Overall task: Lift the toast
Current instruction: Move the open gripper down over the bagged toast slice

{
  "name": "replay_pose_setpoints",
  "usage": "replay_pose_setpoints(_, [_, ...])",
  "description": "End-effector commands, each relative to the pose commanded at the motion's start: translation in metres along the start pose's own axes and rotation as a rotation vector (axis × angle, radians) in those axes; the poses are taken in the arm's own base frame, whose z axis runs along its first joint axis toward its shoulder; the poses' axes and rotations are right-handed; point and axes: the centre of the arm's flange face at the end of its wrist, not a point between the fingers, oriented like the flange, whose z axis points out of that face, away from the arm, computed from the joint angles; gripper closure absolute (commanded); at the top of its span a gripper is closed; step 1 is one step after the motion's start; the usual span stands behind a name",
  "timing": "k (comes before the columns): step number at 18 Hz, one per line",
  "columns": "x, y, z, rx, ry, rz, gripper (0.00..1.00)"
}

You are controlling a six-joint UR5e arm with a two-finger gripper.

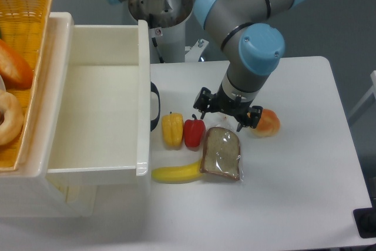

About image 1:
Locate black clamp at table edge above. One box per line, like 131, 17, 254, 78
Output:
353, 208, 375, 239

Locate white drawer cabinet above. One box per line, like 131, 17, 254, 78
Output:
1, 12, 96, 217

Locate orange bread roll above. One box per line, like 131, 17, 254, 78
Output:
250, 108, 281, 138

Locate yellow bell pepper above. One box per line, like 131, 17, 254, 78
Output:
162, 112, 184, 148

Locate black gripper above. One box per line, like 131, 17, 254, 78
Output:
193, 87, 263, 132

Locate white furniture piece right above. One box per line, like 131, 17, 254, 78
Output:
348, 71, 375, 126

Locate red bell pepper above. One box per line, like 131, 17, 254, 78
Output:
183, 114, 206, 149

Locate yellow woven basket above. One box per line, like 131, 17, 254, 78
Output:
1, 0, 52, 173

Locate yellow banana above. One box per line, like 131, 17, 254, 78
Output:
151, 159, 202, 184

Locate orange bread loaf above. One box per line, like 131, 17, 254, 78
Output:
1, 39, 33, 89

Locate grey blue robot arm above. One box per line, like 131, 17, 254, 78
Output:
108, 0, 305, 129

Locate black drawer handle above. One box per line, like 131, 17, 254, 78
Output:
150, 82, 161, 132

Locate beige bagel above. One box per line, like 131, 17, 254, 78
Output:
1, 90, 24, 146

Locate brown toast slice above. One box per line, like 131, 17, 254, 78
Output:
200, 127, 241, 181

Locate white open drawer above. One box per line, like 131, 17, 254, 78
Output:
47, 21, 151, 186

